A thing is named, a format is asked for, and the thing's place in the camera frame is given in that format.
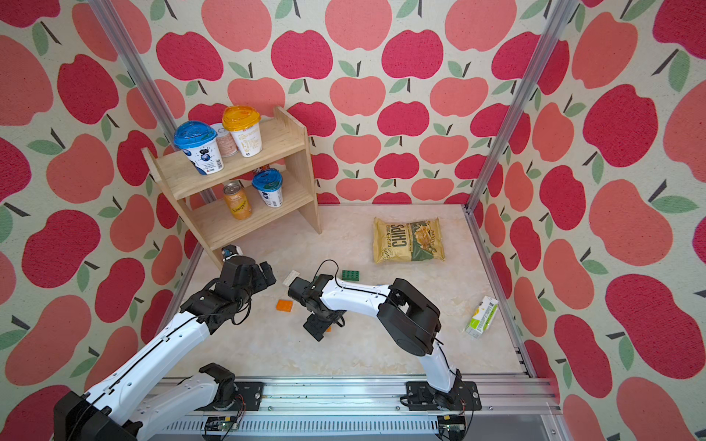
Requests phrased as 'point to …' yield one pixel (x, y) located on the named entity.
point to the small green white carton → (483, 317)
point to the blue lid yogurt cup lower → (268, 183)
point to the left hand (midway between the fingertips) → (262, 276)
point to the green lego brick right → (350, 275)
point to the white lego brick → (291, 277)
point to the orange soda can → (236, 200)
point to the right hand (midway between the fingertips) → (328, 325)
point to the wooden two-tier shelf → (249, 191)
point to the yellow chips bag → (407, 242)
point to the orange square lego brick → (329, 330)
